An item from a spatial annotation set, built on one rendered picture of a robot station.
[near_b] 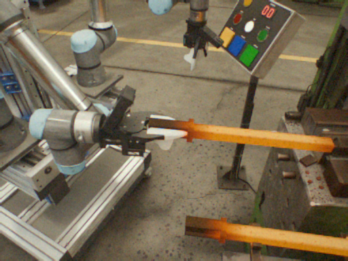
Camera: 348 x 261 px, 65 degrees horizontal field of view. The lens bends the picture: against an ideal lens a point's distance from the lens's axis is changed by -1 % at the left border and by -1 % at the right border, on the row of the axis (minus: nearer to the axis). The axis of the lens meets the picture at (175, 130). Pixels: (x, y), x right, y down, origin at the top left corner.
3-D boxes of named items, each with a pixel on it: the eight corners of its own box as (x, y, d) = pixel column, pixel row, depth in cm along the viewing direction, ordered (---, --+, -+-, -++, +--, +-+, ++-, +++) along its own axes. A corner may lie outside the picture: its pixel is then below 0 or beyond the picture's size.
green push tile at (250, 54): (247, 67, 114) (258, 51, 111) (238, 59, 120) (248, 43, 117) (250, 68, 115) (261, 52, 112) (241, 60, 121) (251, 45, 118)
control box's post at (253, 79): (229, 180, 192) (262, 28, 119) (229, 176, 195) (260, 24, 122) (234, 180, 192) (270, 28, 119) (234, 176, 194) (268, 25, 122)
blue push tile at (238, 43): (235, 56, 121) (245, 41, 118) (227, 49, 127) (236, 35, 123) (238, 57, 122) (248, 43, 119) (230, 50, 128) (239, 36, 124)
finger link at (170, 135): (185, 146, 66) (148, 142, 67) (187, 128, 62) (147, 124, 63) (184, 155, 64) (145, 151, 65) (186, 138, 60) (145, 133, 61)
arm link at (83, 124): (82, 104, 65) (70, 127, 60) (100, 105, 65) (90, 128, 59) (88, 127, 71) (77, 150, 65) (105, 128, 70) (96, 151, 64)
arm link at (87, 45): (70, 64, 128) (62, 37, 119) (86, 52, 138) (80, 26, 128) (92, 69, 125) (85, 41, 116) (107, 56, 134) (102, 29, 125)
